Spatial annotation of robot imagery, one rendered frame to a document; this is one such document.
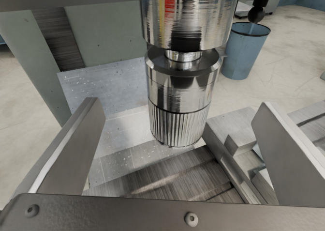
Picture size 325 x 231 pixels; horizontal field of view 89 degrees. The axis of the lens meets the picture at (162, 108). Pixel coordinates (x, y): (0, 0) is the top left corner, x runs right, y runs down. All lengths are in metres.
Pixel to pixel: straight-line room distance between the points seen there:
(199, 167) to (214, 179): 0.05
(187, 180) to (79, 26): 0.44
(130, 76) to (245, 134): 0.34
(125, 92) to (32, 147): 1.55
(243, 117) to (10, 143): 2.02
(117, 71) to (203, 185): 0.37
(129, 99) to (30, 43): 0.26
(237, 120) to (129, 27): 0.37
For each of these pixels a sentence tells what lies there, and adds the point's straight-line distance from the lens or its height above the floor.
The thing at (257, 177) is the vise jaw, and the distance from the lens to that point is 0.36.
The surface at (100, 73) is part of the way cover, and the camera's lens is 0.51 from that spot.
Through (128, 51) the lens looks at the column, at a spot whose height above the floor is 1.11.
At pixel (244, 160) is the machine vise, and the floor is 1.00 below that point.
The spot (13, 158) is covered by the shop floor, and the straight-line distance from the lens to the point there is 2.01.
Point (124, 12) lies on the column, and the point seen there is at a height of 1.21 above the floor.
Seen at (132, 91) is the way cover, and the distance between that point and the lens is 0.52.
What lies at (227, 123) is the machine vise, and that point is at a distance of 0.45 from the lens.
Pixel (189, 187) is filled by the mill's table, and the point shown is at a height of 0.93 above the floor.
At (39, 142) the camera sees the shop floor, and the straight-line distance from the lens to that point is 1.99.
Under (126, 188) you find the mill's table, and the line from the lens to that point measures 0.42.
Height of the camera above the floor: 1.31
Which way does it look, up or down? 44 degrees down
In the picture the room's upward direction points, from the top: straight up
